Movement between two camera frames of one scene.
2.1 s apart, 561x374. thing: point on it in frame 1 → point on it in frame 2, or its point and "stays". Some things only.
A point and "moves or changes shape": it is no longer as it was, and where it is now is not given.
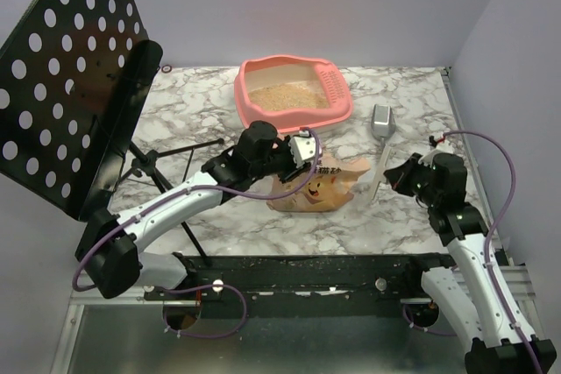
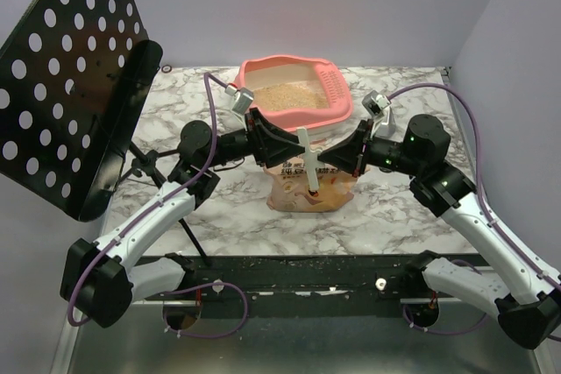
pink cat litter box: (291, 92) stays
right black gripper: (406, 177) → (361, 147)
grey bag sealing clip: (382, 167) moves or changes shape
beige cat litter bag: (329, 189) stays
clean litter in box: (295, 96) stays
